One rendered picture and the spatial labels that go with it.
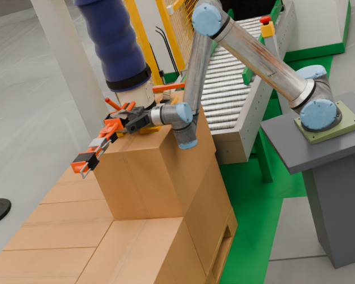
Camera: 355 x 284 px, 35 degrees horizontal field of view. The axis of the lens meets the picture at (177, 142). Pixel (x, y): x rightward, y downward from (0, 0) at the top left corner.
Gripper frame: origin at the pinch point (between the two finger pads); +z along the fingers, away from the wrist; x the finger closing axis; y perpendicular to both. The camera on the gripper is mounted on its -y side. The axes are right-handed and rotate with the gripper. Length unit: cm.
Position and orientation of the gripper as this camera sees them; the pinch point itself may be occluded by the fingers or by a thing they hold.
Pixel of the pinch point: (114, 123)
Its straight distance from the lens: 260.9
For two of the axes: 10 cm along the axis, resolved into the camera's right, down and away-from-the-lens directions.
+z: -9.1, 1.0, 4.0
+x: -2.9, -8.5, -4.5
